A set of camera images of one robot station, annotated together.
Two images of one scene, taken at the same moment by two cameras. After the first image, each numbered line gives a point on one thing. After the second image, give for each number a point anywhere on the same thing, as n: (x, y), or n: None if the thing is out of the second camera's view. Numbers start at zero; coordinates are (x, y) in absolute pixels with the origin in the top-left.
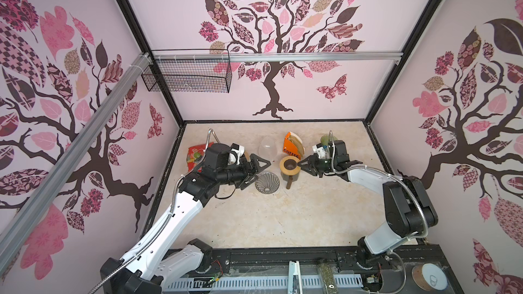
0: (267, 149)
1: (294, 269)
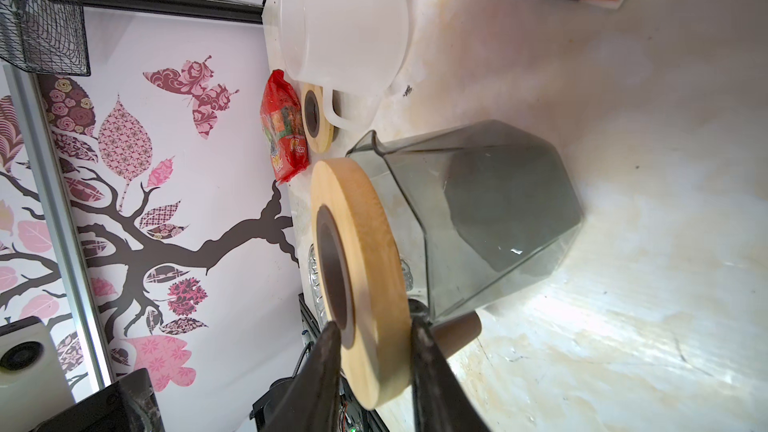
0: (344, 24)
1: None
